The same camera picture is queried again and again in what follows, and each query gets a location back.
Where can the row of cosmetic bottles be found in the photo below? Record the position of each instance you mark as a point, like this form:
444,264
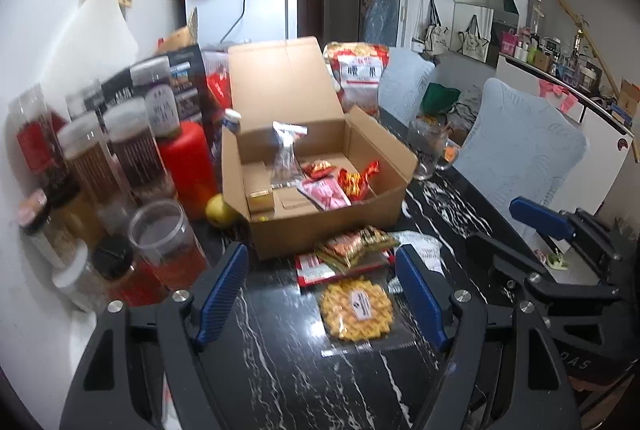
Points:
545,52

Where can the canvas tote bag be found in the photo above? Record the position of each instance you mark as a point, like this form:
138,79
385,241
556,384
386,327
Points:
437,34

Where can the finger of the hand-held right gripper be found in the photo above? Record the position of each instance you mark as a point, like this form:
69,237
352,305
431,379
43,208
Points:
540,215
505,255

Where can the clear cellophane packet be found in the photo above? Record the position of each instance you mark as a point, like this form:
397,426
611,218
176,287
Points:
286,159

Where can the white cabinet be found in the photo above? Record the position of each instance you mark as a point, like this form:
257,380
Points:
595,134

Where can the small red candy packet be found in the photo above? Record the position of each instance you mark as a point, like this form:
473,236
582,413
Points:
317,168

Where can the red gold foil packet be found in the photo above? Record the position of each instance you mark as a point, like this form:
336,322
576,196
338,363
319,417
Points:
357,182

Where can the small white bottle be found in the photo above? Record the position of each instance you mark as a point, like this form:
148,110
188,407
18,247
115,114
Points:
232,119

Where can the red plastic canister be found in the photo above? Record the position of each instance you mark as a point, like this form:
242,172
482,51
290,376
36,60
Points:
187,169

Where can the small tan box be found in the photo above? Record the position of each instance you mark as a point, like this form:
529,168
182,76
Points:
260,192

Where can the light blue padded chair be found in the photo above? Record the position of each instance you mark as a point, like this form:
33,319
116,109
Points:
405,82
515,144

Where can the pink snack packet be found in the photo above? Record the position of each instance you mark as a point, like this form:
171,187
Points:
325,194

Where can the orange red snack packet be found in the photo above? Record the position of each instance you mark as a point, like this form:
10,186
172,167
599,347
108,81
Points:
342,246

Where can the red package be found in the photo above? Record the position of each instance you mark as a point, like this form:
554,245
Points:
217,82

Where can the white patterned snack packet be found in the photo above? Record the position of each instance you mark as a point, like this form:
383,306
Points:
425,250

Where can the white fridge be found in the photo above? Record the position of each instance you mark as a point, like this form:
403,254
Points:
265,12

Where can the hanging plastic bag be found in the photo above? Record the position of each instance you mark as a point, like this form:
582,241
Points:
380,7

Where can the cluster of spice jars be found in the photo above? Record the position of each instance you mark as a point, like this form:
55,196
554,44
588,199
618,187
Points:
125,149

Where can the white foam board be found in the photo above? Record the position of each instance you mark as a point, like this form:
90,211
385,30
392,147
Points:
90,34

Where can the black printed package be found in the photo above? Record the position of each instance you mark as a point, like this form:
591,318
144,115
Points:
187,79

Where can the large red white nut bag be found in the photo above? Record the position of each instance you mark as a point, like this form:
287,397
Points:
357,77

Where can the yellow lemon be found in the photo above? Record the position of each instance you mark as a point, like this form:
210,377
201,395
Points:
220,211

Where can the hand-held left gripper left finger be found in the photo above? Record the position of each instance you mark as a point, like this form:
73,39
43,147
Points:
222,295

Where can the glass mug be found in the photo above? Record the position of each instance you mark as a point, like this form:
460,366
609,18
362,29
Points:
427,149

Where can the brown cardboard box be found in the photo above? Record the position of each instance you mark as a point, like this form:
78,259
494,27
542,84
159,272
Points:
280,84

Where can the yellow waffle snack packet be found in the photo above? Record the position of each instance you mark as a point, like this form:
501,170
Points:
356,310

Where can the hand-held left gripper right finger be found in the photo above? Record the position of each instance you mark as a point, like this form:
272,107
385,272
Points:
422,297

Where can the green bag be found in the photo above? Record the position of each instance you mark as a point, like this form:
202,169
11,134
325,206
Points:
440,97

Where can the red white packet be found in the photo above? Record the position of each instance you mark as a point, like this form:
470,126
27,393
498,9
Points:
312,267

